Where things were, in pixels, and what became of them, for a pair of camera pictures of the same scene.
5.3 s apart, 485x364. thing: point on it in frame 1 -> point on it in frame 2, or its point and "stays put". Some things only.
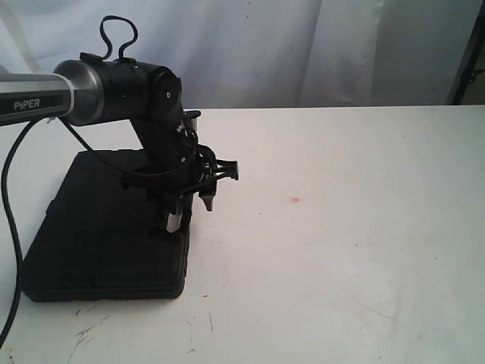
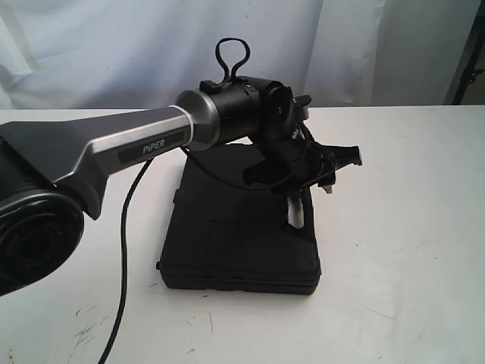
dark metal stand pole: x=468 y=72 stays put
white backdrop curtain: x=234 y=54 stays put
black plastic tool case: x=101 y=240 -> x=223 y=233
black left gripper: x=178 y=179 -> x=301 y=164
